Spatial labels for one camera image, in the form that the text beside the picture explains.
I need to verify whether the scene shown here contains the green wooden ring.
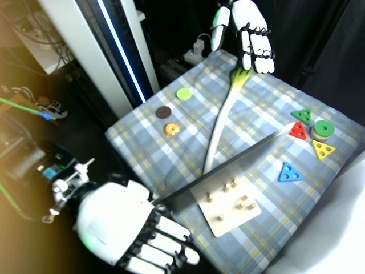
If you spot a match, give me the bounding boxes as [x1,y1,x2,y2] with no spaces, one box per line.
[313,119,336,138]

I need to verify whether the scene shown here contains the white power strip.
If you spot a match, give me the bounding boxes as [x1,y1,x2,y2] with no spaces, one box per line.
[183,47,213,66]

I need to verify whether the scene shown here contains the black curtain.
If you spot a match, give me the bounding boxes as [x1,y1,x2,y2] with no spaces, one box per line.
[133,0,365,96]

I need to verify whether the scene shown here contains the green toy sandwich cookie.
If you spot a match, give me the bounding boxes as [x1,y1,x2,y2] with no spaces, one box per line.
[175,87,193,102]

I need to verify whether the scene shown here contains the green triangle block three holes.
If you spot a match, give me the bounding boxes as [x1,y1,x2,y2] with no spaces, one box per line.
[290,108,313,125]

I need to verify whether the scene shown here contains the blue triangle block three holes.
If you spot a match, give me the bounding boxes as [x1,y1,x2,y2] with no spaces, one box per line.
[278,162,305,183]

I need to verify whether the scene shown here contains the yellow toy butter cookie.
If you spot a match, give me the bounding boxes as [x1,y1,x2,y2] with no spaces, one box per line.
[163,122,181,138]

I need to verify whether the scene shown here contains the white column with blue light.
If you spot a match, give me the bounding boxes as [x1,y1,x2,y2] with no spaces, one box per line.
[38,0,161,120]

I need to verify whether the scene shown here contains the black electronics box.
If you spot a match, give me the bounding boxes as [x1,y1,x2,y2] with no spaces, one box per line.
[0,139,75,184]

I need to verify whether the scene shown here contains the red triangle block three holes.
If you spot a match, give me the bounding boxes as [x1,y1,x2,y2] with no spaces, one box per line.
[288,121,307,141]

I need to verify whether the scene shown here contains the yellow wooden ring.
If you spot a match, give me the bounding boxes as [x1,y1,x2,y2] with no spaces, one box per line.
[310,130,330,142]

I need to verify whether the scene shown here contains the yellow triangle block three holes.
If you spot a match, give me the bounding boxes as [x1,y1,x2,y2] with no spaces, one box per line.
[311,139,336,161]

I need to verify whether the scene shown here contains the wooden peg board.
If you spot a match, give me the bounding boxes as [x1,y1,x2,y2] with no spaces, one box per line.
[190,176,263,239]

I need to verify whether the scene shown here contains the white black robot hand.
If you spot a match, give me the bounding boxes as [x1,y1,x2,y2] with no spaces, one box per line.
[210,0,277,75]
[72,179,201,274]

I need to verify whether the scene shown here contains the long green leek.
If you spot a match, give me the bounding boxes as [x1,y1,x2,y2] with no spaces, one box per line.
[201,66,255,176]

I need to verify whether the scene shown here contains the green cable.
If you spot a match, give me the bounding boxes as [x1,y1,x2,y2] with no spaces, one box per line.
[0,182,45,224]
[0,96,54,121]

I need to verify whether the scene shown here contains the blue plaid tablecloth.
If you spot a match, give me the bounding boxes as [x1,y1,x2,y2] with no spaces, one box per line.
[104,48,359,274]

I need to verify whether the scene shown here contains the white shelf with cables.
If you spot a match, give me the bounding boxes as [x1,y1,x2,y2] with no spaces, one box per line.
[13,24,76,75]

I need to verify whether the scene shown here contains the brown toy sandwich cookie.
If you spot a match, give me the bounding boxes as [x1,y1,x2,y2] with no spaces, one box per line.
[155,106,173,119]

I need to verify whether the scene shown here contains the white plug adapter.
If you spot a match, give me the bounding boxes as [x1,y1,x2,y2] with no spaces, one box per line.
[193,33,211,54]

